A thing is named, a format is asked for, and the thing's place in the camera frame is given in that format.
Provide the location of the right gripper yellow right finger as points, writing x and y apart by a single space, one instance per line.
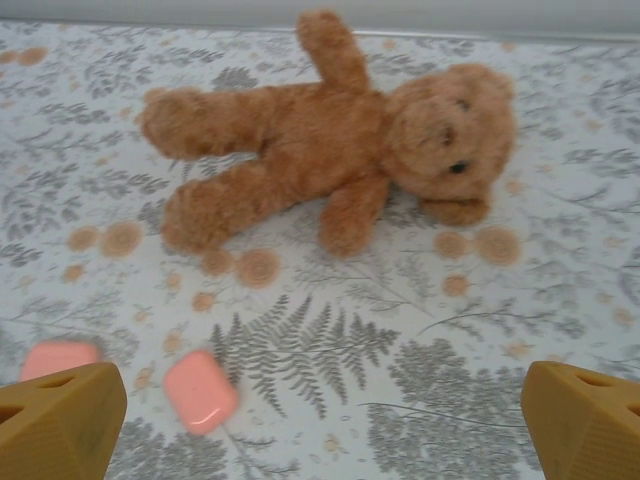
590 430

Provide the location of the aluminium table edge rail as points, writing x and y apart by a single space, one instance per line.
550 36

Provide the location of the brown teddy bear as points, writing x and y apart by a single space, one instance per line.
325 135

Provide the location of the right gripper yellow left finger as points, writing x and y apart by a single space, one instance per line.
55 430

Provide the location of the floral patterned tablecloth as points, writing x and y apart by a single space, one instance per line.
450 310

